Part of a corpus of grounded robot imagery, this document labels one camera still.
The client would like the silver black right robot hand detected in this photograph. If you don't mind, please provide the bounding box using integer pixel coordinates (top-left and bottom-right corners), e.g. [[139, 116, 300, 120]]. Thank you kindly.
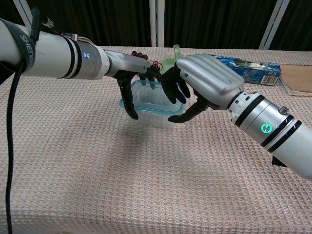
[[159, 53, 245, 123]]

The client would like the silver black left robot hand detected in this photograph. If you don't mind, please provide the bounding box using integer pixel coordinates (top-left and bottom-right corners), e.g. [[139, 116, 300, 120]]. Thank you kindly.
[[103, 50, 163, 120]]

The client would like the clear container blue rim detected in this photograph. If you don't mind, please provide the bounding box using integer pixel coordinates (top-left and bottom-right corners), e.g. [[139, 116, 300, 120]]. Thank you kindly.
[[118, 79, 184, 117]]

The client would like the blue cling wrap box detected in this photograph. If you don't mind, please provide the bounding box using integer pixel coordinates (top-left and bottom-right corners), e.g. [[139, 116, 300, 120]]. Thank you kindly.
[[210, 54, 282, 86]]

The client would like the dark red grape bunch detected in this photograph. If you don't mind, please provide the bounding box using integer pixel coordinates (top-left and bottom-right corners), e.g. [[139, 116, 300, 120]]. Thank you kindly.
[[131, 50, 164, 73]]

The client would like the green plastic dustpan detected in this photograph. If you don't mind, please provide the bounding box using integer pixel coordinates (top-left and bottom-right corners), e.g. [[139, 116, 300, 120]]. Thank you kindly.
[[160, 44, 182, 74]]

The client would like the brown cardboard sheet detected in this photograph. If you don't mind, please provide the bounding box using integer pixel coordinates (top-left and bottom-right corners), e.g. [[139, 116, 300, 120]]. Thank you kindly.
[[279, 63, 312, 97]]

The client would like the beige waffle-weave tablecloth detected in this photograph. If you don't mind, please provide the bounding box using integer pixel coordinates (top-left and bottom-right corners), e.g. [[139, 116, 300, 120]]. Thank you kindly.
[[0, 45, 312, 234]]

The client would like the white metal frame post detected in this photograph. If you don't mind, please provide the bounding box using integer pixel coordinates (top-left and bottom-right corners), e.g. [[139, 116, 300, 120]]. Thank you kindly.
[[12, 0, 35, 24], [149, 0, 166, 48], [258, 0, 291, 50]]

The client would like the black printed strap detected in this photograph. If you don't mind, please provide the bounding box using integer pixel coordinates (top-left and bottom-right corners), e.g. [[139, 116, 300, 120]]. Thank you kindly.
[[4, 20, 37, 72]]

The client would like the black cable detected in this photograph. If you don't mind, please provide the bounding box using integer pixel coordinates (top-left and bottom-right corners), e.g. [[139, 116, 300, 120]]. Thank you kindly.
[[5, 7, 41, 234]]

